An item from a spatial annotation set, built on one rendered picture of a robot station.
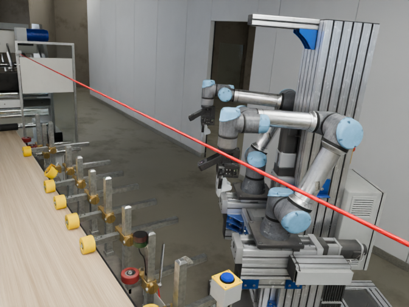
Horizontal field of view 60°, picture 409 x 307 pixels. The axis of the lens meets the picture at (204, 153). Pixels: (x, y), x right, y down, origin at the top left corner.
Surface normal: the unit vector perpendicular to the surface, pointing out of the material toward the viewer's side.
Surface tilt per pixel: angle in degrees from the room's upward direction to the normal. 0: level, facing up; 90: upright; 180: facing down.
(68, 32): 90
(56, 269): 0
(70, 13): 90
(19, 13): 90
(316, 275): 90
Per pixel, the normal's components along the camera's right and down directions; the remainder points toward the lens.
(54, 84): 0.57, 0.30
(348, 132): 0.26, 0.21
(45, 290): 0.07, -0.95
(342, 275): 0.08, 0.32
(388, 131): -0.82, 0.13
